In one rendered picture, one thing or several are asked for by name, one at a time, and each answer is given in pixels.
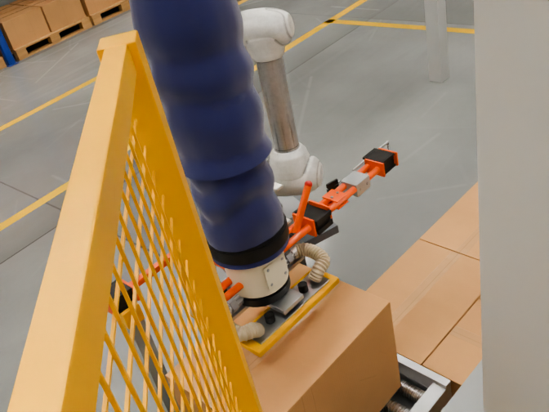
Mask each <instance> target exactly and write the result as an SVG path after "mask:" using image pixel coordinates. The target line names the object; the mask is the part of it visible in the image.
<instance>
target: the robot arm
mask: <svg viewBox="0 0 549 412"><path fill-rule="evenodd" d="M241 14H242V17H243V45H244V46H245V48H246V49H247V51H248V53H249V55H250V56H251V58H252V59H253V60H254V61H255V62H256V65H257V72H258V75H259V79H260V84H261V90H262V95H263V98H264V102H265V106H266V113H267V117H268V121H269V125H270V132H271V136H272V140H273V143H274V149H273V150H272V151H271V153H270V159H266V161H267V162H268V164H269V165H270V166H271V168H272V170H273V173H274V192H275V194H276V195H277V196H294V195H302V191H303V189H304V185H305V182H306V181H311V182H312V187H311V190H310V192H311V191H313V190H316V189H317V188H318V187H319V186H321V185H322V182H323V175H324V170H323V165H322V164H321V163H320V161H319V160H318V159H317V158H316V157H315V156H310V154H309V152H308V150H307V148H306V147H305V146H304V145H303V144H302V143H300V142H299V141H298V137H297V130H296V125H295V121H294V117H293V112H292V104H291V100H290V96H289V90H288V82H287V77H286V73H285V68H284V64H283V57H282V56H283V54H284V51H285V45H286V44H288V43H290V41H291V40H292V38H293V35H294V24H293V20H292V17H291V15H290V14H289V13H288V12H286V11H285V10H282V9H278V8H273V7H264V8H255V9H249V10H245V11H241Z"/></svg>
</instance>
